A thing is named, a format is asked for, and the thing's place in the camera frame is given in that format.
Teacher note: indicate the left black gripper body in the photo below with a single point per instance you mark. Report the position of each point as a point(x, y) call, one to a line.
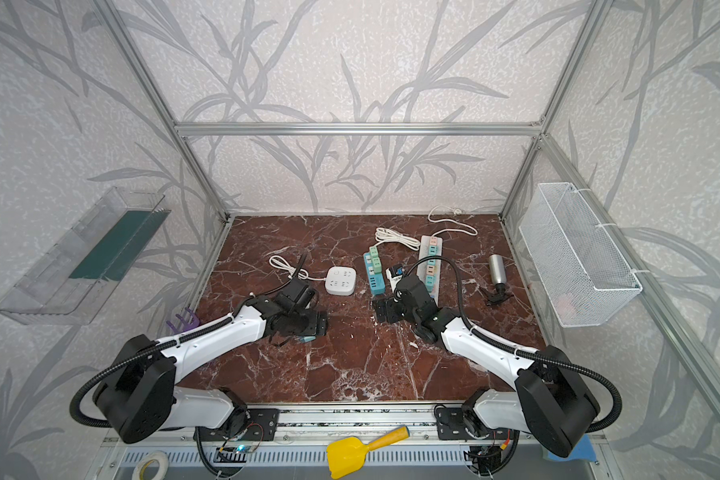
point(315, 324)

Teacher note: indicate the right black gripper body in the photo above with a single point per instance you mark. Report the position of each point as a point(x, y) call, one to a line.
point(381, 309)

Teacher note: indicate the long white multicolour power strip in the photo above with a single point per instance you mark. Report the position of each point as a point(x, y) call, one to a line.
point(429, 271)

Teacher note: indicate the teal power strip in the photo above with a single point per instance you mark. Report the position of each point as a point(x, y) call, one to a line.
point(375, 276)

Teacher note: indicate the white square power socket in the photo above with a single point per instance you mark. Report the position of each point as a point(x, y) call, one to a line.
point(340, 281)

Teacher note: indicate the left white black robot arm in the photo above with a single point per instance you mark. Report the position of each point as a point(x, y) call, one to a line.
point(141, 393)

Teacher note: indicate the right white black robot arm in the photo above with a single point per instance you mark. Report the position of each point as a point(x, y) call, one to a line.
point(556, 401)

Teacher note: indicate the metal cylinder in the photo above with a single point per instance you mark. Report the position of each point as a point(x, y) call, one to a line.
point(497, 270)

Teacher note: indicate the purple plastic fork toy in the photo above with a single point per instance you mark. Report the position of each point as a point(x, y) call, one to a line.
point(183, 322)

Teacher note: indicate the yellow plastic scoop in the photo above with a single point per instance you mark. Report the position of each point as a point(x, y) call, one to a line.
point(348, 455)

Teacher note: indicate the white tape roll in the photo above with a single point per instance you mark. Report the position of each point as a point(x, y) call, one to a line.
point(157, 459)

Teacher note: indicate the blue sponge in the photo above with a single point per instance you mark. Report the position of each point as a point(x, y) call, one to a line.
point(583, 450)

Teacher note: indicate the white wire mesh basket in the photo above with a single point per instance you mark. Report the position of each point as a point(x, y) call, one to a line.
point(584, 274)

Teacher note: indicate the clear plastic wall bin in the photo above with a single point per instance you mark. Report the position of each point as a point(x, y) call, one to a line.
point(70, 283)

